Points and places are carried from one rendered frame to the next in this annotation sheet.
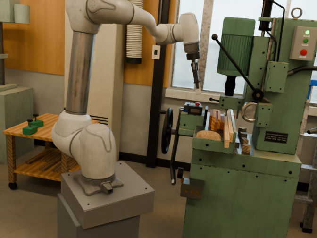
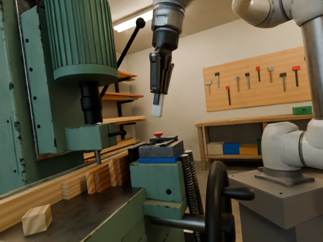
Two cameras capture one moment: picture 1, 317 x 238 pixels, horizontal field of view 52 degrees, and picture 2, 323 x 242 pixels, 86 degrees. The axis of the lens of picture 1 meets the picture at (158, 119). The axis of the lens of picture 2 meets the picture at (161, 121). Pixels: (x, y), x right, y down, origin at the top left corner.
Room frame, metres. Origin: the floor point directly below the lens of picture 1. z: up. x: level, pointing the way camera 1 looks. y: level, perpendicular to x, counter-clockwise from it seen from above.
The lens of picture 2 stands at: (2.32, -0.07, 1.07)
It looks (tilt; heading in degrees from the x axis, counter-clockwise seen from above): 2 degrees down; 195
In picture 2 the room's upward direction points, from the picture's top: 7 degrees counter-clockwise
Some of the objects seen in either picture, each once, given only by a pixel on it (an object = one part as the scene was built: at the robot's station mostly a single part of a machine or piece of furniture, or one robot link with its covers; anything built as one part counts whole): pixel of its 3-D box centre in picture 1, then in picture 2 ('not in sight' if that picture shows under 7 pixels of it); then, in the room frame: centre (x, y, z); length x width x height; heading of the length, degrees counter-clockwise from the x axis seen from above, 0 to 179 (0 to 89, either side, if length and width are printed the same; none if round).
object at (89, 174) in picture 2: (218, 119); (116, 168); (1.85, -0.35, 0.93); 0.22 x 0.01 x 0.06; 171
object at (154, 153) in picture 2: (193, 107); (163, 146); (1.85, -0.20, 0.99); 0.13 x 0.11 x 0.06; 171
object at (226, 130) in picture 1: (225, 127); (130, 159); (1.71, -0.37, 0.92); 0.55 x 0.02 x 0.04; 171
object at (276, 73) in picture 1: (276, 76); not in sight; (1.68, -0.59, 1.22); 0.09 x 0.08 x 0.15; 81
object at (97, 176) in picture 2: (215, 121); (125, 167); (1.82, -0.33, 0.92); 0.25 x 0.02 x 0.05; 171
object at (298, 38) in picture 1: (303, 43); not in sight; (1.68, -0.69, 1.40); 0.10 x 0.06 x 0.16; 81
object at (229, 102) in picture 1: (231, 103); (91, 139); (1.86, -0.42, 1.03); 0.14 x 0.07 x 0.09; 81
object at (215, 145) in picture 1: (205, 128); (140, 186); (1.84, -0.28, 0.87); 0.61 x 0.30 x 0.06; 171
